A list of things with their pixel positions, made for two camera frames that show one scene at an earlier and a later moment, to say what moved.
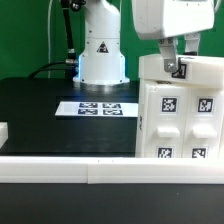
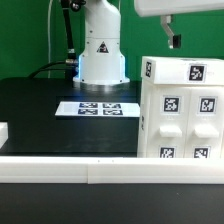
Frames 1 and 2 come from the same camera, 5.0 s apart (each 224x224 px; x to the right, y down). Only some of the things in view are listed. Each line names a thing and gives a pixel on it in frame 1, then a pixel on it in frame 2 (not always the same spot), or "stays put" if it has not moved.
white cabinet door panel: (202, 123) stays put
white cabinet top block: (195, 70) stays put
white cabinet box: (179, 120) stays put
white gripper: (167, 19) to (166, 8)
